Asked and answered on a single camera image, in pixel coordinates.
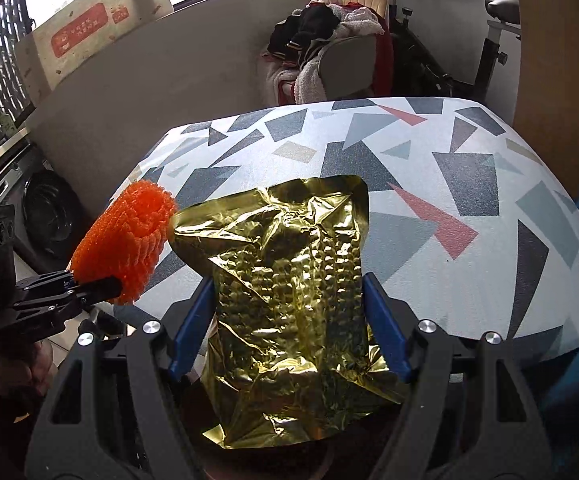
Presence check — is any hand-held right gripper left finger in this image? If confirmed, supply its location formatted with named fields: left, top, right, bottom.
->
left=24, top=275, right=218, bottom=480

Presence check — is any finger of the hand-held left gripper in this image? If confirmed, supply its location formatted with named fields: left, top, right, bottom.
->
left=17, top=269, right=78, bottom=297
left=12, top=278, right=123, bottom=328

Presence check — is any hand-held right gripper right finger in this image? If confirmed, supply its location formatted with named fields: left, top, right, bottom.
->
left=362, top=272, right=556, bottom=480

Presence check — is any orange foam fruit net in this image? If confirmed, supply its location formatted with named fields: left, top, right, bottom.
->
left=70, top=179, right=178, bottom=306

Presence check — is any gold foil bag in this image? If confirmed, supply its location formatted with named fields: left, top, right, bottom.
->
left=168, top=175, right=410, bottom=451

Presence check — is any brown round waste bin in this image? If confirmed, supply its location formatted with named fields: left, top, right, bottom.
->
left=177, top=380, right=410, bottom=480

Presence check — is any person's left hand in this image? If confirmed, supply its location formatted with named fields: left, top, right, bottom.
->
left=0, top=344, right=59, bottom=420

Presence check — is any grey washing machine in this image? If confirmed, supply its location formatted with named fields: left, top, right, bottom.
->
left=0, top=145, right=88, bottom=276

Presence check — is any geometric patterned tablecloth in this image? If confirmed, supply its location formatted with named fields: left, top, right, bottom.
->
left=112, top=96, right=579, bottom=363

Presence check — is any cardboard sheet with red print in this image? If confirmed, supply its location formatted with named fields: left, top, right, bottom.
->
left=32, top=0, right=175, bottom=88

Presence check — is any black exercise bike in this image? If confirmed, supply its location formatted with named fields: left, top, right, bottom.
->
left=347, top=0, right=523, bottom=106

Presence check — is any brown wooden panel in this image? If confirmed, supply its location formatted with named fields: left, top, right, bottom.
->
left=512, top=0, right=579, bottom=181

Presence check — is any pile of clothes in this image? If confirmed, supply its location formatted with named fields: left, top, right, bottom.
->
left=264, top=0, right=385, bottom=103

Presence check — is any tan padded chair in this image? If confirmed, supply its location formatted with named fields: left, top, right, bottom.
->
left=257, top=0, right=396, bottom=108

